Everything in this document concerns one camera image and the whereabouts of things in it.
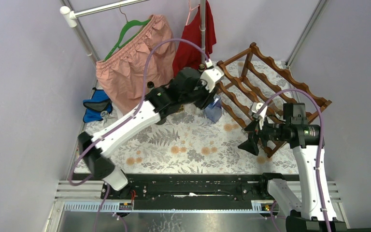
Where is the blue black bag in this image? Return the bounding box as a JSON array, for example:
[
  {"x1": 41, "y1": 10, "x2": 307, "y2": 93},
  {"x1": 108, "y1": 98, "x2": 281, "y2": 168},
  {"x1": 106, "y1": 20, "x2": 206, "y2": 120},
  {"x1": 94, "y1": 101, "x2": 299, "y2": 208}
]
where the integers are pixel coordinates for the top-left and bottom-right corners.
[{"x1": 83, "y1": 87, "x2": 113, "y2": 123}]

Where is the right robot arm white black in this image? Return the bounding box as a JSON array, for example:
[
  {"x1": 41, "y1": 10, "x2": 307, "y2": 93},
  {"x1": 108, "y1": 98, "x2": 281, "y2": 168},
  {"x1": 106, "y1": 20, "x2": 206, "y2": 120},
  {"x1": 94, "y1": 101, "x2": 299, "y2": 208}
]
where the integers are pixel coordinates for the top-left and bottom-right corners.
[{"x1": 238, "y1": 103, "x2": 347, "y2": 232}]

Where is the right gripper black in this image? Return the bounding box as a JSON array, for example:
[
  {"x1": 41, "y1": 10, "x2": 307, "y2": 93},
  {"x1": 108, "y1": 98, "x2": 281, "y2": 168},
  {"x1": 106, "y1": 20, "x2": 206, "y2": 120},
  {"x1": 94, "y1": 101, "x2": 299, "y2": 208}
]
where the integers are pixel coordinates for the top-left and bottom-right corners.
[{"x1": 237, "y1": 115, "x2": 289, "y2": 156}]

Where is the red garment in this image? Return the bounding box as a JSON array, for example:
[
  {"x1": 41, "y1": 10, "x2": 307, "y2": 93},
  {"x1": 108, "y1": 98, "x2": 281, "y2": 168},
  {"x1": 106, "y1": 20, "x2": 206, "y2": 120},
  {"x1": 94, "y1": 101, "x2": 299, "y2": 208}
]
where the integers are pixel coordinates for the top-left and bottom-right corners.
[{"x1": 172, "y1": 0, "x2": 216, "y2": 77}]

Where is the dark green wine bottle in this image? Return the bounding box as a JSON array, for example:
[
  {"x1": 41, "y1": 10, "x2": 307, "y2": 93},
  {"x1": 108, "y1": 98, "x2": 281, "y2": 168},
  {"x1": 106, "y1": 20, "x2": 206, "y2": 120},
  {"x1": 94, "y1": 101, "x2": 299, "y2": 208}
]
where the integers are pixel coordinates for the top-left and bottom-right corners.
[{"x1": 146, "y1": 81, "x2": 167, "y2": 125}]

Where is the pink clothes hanger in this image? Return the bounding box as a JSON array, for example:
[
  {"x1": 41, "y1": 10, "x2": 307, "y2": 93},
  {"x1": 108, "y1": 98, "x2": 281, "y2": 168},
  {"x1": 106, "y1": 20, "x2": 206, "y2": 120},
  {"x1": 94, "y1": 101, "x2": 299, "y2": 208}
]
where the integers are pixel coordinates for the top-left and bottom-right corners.
[{"x1": 185, "y1": 0, "x2": 200, "y2": 25}]

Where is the clear glass flask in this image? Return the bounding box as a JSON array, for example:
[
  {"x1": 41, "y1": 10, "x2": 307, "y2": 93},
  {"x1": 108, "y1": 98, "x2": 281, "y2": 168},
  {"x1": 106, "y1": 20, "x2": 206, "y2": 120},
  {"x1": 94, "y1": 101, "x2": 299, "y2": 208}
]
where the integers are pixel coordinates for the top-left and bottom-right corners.
[{"x1": 100, "y1": 111, "x2": 110, "y2": 120}]

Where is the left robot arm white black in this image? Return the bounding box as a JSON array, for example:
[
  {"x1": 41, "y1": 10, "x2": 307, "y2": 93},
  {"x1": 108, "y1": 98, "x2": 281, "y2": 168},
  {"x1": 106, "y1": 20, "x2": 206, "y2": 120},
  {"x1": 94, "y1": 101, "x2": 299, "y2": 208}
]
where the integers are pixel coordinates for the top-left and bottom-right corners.
[{"x1": 78, "y1": 67, "x2": 224, "y2": 199}]

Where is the vertical metal pole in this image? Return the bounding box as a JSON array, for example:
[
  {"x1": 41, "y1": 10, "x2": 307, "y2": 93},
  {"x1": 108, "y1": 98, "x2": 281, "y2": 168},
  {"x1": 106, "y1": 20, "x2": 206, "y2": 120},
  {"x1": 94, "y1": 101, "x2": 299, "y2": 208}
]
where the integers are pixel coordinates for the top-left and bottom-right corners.
[{"x1": 200, "y1": 0, "x2": 206, "y2": 64}]

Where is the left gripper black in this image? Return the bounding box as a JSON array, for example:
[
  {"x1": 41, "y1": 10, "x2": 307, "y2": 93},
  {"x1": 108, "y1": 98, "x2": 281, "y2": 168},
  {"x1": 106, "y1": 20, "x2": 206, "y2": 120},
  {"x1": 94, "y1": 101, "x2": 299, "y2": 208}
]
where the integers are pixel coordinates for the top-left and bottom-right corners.
[{"x1": 179, "y1": 74, "x2": 216, "y2": 110}]

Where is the clear bottle black gold cap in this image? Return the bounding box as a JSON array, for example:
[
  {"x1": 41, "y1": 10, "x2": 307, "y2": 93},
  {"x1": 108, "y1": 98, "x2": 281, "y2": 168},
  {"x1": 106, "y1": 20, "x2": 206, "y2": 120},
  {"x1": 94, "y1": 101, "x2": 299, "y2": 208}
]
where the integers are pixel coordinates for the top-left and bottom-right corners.
[{"x1": 198, "y1": 63, "x2": 206, "y2": 73}]

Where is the wooden wine rack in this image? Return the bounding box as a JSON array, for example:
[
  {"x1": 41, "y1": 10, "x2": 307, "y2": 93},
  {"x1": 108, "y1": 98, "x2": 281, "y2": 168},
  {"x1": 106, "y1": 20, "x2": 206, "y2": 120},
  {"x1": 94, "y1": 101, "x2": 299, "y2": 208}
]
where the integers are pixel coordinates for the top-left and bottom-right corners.
[{"x1": 217, "y1": 42, "x2": 332, "y2": 158}]

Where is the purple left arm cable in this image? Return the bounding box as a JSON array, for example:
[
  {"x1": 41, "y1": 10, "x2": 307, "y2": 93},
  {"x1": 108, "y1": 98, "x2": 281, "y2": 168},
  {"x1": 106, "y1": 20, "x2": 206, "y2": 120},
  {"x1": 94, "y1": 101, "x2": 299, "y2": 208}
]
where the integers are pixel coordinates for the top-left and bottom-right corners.
[{"x1": 68, "y1": 38, "x2": 210, "y2": 232}]

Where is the blue glass bottle silver cap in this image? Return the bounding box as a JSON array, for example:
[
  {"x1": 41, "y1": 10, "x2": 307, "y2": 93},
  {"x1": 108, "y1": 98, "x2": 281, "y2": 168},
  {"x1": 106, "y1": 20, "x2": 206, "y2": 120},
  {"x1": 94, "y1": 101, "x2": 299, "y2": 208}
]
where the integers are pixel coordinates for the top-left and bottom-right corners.
[{"x1": 204, "y1": 95, "x2": 222, "y2": 123}]

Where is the metal clothes rail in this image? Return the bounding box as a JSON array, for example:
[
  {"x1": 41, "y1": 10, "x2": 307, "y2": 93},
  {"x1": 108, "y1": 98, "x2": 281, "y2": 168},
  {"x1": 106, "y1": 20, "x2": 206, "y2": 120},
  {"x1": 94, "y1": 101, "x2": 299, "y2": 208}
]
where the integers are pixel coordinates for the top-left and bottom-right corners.
[{"x1": 59, "y1": 0, "x2": 158, "y2": 64}]

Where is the pink skirt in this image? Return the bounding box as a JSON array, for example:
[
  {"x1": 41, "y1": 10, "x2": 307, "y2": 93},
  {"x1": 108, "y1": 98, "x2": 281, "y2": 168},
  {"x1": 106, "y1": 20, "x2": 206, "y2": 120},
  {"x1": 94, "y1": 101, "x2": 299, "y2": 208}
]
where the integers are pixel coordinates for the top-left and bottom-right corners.
[{"x1": 96, "y1": 14, "x2": 176, "y2": 115}]

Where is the small clear bottle bluish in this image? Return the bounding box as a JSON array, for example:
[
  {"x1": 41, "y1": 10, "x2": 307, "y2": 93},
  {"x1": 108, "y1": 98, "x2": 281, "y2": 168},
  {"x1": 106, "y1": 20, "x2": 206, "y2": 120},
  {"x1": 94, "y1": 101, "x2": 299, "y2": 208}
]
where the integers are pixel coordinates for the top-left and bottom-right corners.
[{"x1": 258, "y1": 145, "x2": 269, "y2": 156}]

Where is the green clothes hanger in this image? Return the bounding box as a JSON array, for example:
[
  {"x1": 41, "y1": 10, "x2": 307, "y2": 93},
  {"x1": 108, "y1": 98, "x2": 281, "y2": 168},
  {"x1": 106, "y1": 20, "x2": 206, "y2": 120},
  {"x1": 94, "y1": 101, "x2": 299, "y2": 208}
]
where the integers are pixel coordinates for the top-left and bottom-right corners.
[{"x1": 103, "y1": 6, "x2": 151, "y2": 61}]

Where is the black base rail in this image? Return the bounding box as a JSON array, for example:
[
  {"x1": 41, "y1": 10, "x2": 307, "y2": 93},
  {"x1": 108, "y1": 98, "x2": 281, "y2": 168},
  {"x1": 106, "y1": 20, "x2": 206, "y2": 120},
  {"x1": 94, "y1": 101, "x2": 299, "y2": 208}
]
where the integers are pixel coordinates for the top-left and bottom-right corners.
[{"x1": 70, "y1": 173, "x2": 290, "y2": 211}]

